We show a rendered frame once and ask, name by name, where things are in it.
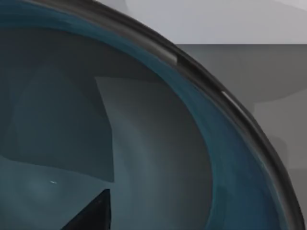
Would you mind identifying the blue bowl with dark rim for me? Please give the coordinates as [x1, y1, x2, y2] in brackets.
[0, 0, 307, 230]

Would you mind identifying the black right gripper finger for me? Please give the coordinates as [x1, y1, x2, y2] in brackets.
[60, 188, 112, 230]

